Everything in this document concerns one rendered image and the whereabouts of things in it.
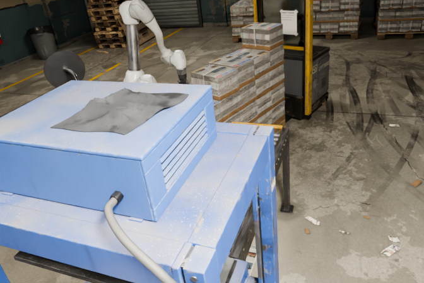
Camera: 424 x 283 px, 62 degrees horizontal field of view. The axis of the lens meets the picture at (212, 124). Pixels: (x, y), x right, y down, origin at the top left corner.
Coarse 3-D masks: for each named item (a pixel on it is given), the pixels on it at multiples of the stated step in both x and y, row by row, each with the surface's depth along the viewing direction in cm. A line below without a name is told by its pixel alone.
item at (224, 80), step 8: (216, 72) 339; (224, 72) 336; (232, 72) 337; (208, 80) 335; (216, 80) 328; (224, 80) 332; (232, 80) 341; (216, 88) 331; (224, 88) 335; (232, 88) 344
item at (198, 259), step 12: (180, 252) 81; (192, 252) 81; (204, 252) 80; (180, 264) 78; (192, 264) 78; (204, 264) 77; (216, 264) 82; (180, 276) 79; (192, 276) 77; (204, 276) 76; (216, 276) 83
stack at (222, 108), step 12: (252, 84) 372; (264, 84) 390; (228, 96) 344; (240, 96) 360; (252, 96) 377; (264, 96) 395; (216, 108) 334; (228, 108) 349; (252, 108) 380; (264, 108) 400; (216, 120) 338; (228, 120) 353; (240, 120) 369; (264, 120) 406
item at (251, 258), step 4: (252, 248) 279; (252, 252) 276; (228, 256) 275; (248, 256) 273; (252, 256) 272; (256, 256) 272; (248, 260) 269; (252, 260) 269; (248, 264) 266; (252, 264) 265; (248, 268) 263; (252, 268) 263; (248, 272) 259
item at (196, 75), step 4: (212, 64) 364; (200, 68) 356; (204, 68) 354; (208, 68) 354; (212, 68) 353; (192, 72) 347; (196, 72) 345; (200, 72) 344; (204, 72) 343; (192, 76) 349; (196, 76) 345; (200, 76) 342; (192, 80) 352; (196, 80) 348; (200, 80) 344
